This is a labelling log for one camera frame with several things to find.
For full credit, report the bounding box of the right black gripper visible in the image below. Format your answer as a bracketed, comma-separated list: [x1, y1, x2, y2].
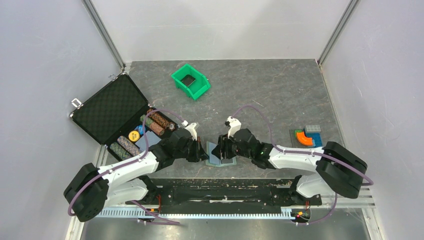
[211, 130, 253, 160]

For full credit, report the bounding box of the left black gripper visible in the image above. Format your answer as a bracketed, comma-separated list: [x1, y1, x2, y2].
[174, 136, 210, 163]

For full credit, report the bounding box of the green card holder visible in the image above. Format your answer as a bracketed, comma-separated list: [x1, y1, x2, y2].
[205, 141, 237, 167]

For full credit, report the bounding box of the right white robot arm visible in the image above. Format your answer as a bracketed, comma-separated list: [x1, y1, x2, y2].
[211, 128, 368, 204]

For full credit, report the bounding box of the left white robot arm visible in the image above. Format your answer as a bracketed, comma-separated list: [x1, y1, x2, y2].
[63, 123, 206, 222]

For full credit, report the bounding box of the black card in bin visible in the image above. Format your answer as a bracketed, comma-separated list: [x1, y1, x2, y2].
[181, 74, 196, 87]

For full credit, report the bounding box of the green plastic bin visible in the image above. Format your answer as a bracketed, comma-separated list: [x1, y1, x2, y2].
[170, 63, 211, 101]

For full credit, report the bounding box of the toy brick assembly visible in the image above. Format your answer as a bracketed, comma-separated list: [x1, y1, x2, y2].
[289, 124, 323, 148]

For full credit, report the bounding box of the black poker chip case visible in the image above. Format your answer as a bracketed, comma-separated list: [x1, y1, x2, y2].
[69, 72, 181, 163]

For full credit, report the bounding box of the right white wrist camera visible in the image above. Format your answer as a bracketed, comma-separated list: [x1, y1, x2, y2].
[224, 116, 242, 138]

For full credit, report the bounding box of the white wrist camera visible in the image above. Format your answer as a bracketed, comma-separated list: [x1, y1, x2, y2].
[181, 120, 199, 141]
[224, 116, 242, 138]

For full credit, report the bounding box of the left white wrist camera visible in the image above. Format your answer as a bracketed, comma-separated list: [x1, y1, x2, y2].
[181, 120, 199, 141]

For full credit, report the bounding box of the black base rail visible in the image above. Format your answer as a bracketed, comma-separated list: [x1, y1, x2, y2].
[138, 177, 322, 215]

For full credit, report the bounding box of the white toothed cable strip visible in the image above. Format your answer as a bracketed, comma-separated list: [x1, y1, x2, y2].
[96, 206, 295, 221]

